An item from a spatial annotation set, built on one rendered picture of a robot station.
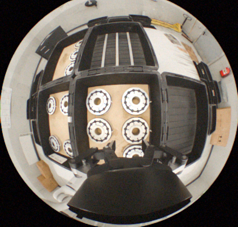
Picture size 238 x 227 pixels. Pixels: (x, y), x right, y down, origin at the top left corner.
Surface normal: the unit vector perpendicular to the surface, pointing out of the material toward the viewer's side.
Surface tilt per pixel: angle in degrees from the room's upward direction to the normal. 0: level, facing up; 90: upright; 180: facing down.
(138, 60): 0
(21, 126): 90
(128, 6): 90
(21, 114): 90
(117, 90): 0
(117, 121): 0
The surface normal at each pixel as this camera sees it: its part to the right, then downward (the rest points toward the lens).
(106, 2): 0.08, 1.00
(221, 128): -0.99, 0.07
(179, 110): -0.08, -0.05
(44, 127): 1.00, -0.02
